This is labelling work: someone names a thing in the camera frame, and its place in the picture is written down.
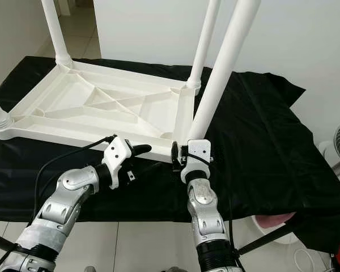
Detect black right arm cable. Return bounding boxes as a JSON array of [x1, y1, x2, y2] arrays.
[[184, 150, 236, 244]]

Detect black metal stand leg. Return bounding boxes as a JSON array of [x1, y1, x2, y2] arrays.
[[0, 229, 18, 253], [238, 227, 298, 256]]

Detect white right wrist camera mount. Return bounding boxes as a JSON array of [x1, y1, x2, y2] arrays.
[[180, 139, 213, 183]]

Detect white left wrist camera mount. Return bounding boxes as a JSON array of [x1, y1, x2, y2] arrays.
[[101, 136, 134, 188]]

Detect white plastic table top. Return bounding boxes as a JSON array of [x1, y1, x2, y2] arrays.
[[0, 58, 202, 162]]

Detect black cloth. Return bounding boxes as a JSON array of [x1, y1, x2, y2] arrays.
[[0, 56, 340, 256]]

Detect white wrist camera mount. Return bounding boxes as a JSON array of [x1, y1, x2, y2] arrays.
[[101, 136, 134, 188], [180, 139, 213, 183]]

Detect pink stool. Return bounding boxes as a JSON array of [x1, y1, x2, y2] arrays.
[[255, 214, 298, 229]]

